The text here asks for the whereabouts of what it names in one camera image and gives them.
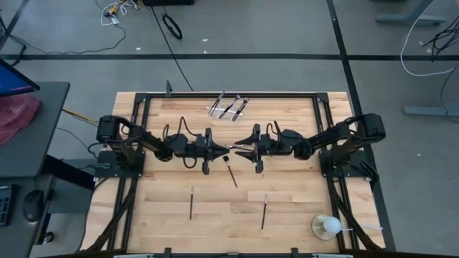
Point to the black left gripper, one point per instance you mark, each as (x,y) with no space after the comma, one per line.
(207,150)

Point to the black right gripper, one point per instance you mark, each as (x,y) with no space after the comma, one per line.
(269,145)

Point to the black pen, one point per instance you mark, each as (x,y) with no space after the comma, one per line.
(238,147)

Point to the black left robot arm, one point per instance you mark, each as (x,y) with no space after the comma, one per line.
(150,143)

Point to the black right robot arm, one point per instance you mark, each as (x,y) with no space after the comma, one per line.
(333,138)

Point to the clear acrylic brush organizer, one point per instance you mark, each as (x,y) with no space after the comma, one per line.
(226,120)

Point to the dark pen left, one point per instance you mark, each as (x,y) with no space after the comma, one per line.
(191,204)

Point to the black box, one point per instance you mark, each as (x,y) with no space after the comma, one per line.
(168,2)

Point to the dark grey desk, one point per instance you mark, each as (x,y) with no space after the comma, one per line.
(36,143)

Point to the grey table leg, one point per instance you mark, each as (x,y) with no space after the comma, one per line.
(430,110)
(409,19)

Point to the black caster wheel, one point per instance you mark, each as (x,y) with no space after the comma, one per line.
(48,237)

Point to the black computer mouse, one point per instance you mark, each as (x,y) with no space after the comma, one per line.
(33,206)

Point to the red cloth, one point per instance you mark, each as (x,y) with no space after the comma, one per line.
(16,114)

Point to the computer monitor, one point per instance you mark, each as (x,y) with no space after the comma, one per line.
(14,82)

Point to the black keyboard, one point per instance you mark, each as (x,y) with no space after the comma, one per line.
(4,206)

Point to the black aluminium rig frame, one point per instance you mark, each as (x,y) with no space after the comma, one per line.
(233,95)

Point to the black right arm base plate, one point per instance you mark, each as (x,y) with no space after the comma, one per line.
(328,168)

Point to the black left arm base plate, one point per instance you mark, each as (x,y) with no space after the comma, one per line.
(107,168)

